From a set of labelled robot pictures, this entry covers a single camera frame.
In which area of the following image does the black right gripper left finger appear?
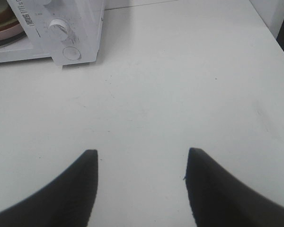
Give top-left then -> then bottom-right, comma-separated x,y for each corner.
0,150 -> 98,227

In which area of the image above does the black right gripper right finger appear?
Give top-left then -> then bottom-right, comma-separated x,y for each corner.
185,148 -> 284,227

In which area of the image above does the round microwave door button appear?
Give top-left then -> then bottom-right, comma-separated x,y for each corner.
62,47 -> 81,61

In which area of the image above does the pink round plate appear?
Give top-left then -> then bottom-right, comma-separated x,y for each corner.
0,22 -> 24,41

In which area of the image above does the toy sandwich with bread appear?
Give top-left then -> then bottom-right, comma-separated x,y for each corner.
0,0 -> 19,30

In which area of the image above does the white microwave oven body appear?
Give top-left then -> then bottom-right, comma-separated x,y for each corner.
0,0 -> 105,65

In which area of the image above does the lower white microwave knob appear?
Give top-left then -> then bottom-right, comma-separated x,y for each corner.
48,18 -> 70,41

